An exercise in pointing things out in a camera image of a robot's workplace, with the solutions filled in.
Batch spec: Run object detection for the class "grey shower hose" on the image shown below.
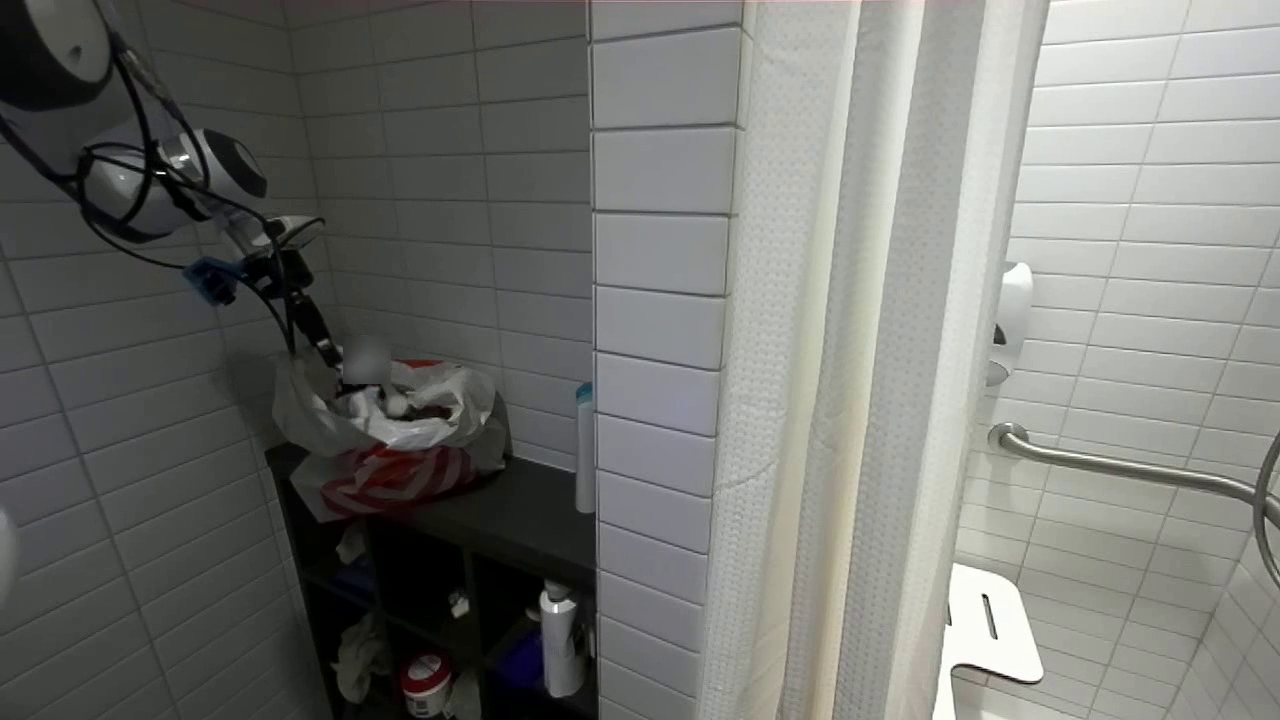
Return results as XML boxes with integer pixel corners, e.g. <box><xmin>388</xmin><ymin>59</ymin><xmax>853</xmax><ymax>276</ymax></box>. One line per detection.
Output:
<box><xmin>1246</xmin><ymin>425</ymin><xmax>1280</xmax><ymax>594</ymax></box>

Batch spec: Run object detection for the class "white cloth in shelf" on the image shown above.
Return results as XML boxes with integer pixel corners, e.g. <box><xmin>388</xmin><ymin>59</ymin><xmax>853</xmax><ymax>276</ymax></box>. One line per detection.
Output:
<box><xmin>327</xmin><ymin>610</ymin><xmax>391</xmax><ymax>708</ymax></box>

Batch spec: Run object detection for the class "white grey dog plush toy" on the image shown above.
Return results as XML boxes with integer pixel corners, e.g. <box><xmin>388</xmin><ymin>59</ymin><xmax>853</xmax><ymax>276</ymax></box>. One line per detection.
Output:
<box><xmin>327</xmin><ymin>336</ymin><xmax>400</xmax><ymax>400</ymax></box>

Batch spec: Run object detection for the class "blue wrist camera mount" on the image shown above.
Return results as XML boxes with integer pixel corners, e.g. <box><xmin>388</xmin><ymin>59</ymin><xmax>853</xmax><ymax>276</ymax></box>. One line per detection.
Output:
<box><xmin>185</xmin><ymin>251</ymin><xmax>248</xmax><ymax>303</ymax></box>

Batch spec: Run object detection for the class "white shower seat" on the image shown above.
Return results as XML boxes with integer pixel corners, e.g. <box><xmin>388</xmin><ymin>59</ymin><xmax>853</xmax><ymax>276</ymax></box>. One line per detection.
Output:
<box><xmin>926</xmin><ymin>560</ymin><xmax>1049</xmax><ymax>720</ymax></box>

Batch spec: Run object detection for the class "metal grab bar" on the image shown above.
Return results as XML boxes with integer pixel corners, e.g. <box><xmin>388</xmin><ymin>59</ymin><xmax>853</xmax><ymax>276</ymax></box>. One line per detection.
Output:
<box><xmin>988</xmin><ymin>421</ymin><xmax>1280</xmax><ymax>513</ymax></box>

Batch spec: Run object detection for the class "white bottle in shelf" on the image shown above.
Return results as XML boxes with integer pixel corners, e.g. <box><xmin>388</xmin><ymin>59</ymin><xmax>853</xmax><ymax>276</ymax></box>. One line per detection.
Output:
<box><xmin>532</xmin><ymin>578</ymin><xmax>588</xmax><ymax>703</ymax></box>

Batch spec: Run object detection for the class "white wall soap dispenser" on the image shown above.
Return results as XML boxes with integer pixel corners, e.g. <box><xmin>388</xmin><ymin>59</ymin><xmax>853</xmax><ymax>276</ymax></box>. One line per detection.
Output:
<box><xmin>988</xmin><ymin>257</ymin><xmax>1041</xmax><ymax>394</ymax></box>

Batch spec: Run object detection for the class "white orange plastic bag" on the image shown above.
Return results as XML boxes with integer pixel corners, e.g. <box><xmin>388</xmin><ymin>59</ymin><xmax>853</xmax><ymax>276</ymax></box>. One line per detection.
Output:
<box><xmin>268</xmin><ymin>349</ymin><xmax>517</xmax><ymax>524</ymax></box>

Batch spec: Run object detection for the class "white shampoo bottle blue cap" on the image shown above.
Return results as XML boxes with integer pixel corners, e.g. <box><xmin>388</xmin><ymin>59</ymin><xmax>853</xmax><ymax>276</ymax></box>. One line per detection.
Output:
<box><xmin>571</xmin><ymin>382</ymin><xmax>600</xmax><ymax>522</ymax></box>

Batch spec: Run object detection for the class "dark shelf unit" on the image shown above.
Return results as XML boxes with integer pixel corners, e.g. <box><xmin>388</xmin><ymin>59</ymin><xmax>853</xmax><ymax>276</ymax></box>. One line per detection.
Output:
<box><xmin>259</xmin><ymin>440</ymin><xmax>600</xmax><ymax>720</ymax></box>

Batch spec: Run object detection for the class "blue item in shelf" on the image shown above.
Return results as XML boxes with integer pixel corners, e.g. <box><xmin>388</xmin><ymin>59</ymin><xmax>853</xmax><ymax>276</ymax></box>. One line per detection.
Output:
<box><xmin>491</xmin><ymin>629</ymin><xmax>543</xmax><ymax>692</ymax></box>

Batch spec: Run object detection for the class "white shower curtain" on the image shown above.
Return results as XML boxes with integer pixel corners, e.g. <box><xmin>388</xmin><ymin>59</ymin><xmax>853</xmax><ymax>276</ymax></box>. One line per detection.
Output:
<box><xmin>693</xmin><ymin>0</ymin><xmax>1060</xmax><ymax>720</ymax></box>

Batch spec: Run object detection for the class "red white container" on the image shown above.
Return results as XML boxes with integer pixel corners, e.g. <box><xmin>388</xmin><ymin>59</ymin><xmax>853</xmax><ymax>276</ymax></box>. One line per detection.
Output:
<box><xmin>400</xmin><ymin>650</ymin><xmax>459</xmax><ymax>720</ymax></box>

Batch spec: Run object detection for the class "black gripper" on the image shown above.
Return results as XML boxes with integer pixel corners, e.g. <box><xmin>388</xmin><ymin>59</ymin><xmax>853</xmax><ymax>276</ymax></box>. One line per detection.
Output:
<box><xmin>234</xmin><ymin>243</ymin><xmax>359</xmax><ymax>385</ymax></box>

